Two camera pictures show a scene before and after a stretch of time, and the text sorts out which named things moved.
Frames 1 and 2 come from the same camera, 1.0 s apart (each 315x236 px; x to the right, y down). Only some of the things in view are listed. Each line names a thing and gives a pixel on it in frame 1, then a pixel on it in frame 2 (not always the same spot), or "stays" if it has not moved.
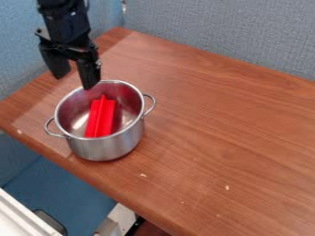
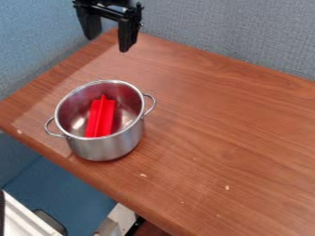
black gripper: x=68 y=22 → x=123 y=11
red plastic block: x=101 y=118 stays
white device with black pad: x=21 y=221 stays
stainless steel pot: x=71 y=120 stays
